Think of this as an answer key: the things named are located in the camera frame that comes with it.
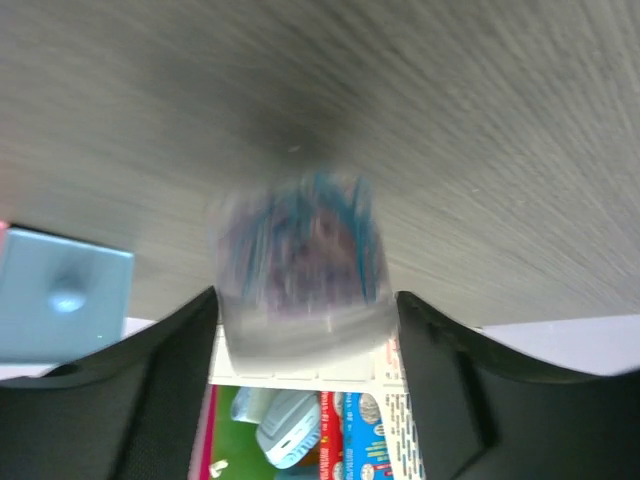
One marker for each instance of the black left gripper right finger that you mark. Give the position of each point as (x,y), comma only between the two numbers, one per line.
(483,410)

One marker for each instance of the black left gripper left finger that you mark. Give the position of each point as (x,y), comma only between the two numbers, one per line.
(129,411)

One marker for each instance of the clear jar of paper clips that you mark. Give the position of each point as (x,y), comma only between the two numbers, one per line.
(301,273)

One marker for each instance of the red folder board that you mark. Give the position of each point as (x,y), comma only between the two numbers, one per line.
(201,453)

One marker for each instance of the white mesh file organizer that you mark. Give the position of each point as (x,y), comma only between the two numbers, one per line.
(379,373)

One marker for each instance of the light blue case lower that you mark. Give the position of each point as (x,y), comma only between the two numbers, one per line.
(251,404)

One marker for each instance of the light blue case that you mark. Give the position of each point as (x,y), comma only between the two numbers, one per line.
(290,428)
(251,404)

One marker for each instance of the blue leftmost drawer box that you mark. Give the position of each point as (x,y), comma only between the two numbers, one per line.
(61,299)

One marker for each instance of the light blue case upper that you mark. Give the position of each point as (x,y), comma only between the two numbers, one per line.
(290,428)

